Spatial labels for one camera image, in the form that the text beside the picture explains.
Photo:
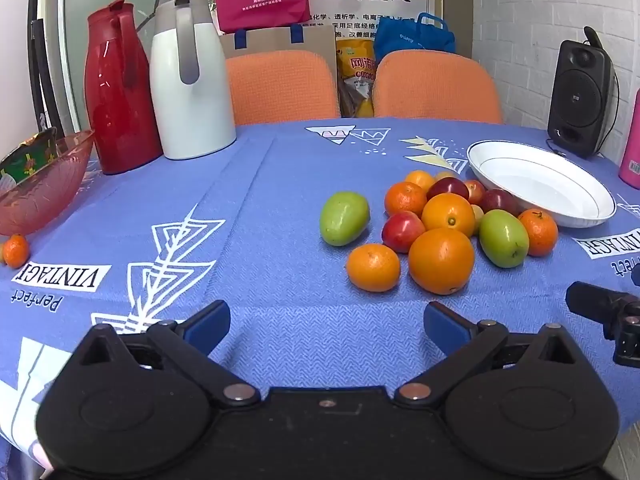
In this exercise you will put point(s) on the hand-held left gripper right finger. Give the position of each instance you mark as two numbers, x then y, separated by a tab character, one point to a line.
445	325

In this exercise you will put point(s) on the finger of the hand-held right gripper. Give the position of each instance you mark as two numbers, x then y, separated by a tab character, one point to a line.
600	302

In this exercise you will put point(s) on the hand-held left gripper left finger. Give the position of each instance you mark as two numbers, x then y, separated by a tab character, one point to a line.
207	325

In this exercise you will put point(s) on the large orange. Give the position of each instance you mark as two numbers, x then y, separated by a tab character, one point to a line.
441	260
448	214

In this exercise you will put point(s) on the small green apple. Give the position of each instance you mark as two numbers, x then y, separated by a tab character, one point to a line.
504	237

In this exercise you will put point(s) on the white plate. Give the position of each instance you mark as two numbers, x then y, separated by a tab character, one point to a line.
542	180

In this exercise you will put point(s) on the dark red apple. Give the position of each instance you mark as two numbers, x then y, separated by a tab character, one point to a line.
448	187

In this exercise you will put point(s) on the green mango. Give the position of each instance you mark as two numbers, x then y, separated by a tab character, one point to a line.
345	217

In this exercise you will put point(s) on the small orange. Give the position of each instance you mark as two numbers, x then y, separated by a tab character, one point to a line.
420	179

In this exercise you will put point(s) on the small yellowish fruit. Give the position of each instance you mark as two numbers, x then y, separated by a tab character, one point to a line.
478	217

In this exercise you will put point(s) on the blue printed tablecloth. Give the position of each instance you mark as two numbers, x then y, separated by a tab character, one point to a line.
280	220

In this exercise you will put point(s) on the dark red plum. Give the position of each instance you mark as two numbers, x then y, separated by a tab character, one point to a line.
499	201

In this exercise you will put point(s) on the small red apple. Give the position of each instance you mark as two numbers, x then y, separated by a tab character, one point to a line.
476	190

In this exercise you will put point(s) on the pink bottle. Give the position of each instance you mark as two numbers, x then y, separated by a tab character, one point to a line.
631	150

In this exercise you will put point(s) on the black speaker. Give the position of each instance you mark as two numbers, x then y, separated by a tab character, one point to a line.
577	100

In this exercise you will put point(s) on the small tangerine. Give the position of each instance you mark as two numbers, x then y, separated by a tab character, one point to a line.
15	251

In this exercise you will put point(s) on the pink glass bowl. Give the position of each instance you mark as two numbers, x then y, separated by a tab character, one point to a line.
45	195

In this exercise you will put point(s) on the white thermos jug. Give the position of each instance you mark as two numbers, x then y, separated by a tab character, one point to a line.
192	115

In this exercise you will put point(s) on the red thermos jug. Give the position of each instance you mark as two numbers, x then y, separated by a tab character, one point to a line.
117	110

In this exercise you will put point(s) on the orange chair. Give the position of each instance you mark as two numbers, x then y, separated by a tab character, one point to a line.
282	90
435	87

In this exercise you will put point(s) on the green snack packet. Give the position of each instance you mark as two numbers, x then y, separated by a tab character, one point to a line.
25	160

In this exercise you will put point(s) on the yellow snack bag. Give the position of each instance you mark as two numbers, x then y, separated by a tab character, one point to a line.
356	75

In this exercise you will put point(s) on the blue tote bag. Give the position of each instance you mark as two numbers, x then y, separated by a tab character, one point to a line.
412	37

